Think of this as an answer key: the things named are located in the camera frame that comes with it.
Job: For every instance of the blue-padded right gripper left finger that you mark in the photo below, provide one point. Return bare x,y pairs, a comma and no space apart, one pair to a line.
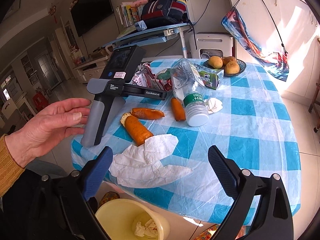
87,185

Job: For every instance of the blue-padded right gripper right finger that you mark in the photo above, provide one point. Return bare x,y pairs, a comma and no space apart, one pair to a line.
273,217

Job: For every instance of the curved orange peel piece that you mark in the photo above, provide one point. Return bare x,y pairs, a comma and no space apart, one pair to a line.
147,113

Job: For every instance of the red white wrapper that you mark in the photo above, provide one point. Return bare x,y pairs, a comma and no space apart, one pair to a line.
146,78

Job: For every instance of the long orange peel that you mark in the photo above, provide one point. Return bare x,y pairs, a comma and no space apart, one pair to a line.
137,131

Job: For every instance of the large white paper napkin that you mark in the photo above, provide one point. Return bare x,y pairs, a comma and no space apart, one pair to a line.
140,167

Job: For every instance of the green plush toy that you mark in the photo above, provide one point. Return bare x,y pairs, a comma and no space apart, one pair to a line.
163,75

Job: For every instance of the clear plastic water bottle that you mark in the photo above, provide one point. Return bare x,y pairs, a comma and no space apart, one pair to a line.
189,90

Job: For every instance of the mustard yellow sleeve forearm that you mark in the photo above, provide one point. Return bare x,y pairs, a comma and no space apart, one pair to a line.
10,171

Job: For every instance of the yellow plastic trash bin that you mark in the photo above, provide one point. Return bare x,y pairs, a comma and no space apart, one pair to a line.
118,217

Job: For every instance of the person's left hand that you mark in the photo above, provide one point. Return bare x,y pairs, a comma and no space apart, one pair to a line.
47,129

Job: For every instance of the white tv cabinet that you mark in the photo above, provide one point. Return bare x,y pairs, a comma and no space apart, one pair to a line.
90,69

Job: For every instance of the blue adjustable study desk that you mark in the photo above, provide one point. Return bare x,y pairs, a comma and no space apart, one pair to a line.
154,36

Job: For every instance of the red plastic stool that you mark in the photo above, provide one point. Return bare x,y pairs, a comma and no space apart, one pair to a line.
40,101

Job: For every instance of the short orange peel piece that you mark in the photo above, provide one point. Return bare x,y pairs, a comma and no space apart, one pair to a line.
177,109

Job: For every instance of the blue white checkered tablecloth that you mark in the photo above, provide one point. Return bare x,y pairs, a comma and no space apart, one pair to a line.
253,128

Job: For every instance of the crumpled tissue in bin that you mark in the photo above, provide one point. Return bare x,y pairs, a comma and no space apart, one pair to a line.
149,229

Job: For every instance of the row of books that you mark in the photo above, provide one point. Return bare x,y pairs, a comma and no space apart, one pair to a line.
130,12

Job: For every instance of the milk carton box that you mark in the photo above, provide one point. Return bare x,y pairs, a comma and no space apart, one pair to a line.
212,78

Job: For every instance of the small crumpled white tissue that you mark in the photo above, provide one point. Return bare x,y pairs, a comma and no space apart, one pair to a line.
213,105

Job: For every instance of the navy red school backpack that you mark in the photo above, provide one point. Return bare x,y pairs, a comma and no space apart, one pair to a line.
158,13

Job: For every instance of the white air purifier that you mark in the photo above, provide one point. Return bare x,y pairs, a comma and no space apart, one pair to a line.
205,45

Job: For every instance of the left orange fruit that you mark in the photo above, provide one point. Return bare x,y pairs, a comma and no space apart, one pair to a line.
216,62

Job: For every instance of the orange fruit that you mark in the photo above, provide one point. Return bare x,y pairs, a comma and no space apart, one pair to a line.
216,62
228,59
232,68

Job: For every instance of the back orange fruit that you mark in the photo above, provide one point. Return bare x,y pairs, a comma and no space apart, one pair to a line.
228,59

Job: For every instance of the right orange fruit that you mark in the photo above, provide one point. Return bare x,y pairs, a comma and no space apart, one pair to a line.
232,68

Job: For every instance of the dark fruit bowl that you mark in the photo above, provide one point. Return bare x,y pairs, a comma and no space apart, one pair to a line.
241,64

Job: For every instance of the colourful hanging bag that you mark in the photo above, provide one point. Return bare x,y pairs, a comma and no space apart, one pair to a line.
275,62

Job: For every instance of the black wall television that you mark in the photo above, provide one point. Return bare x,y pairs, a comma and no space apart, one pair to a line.
86,14

